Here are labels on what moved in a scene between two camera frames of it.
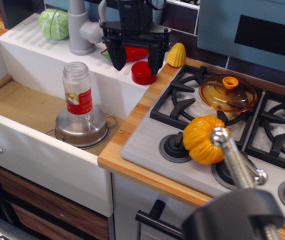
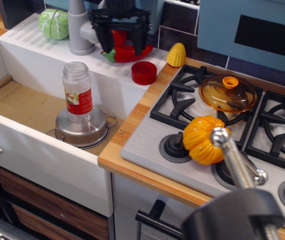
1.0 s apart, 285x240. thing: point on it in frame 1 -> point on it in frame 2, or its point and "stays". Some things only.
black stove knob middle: [222, 175] stays
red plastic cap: [141, 73] stays
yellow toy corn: [176, 55] stays
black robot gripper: [135, 26] -> [121, 14]
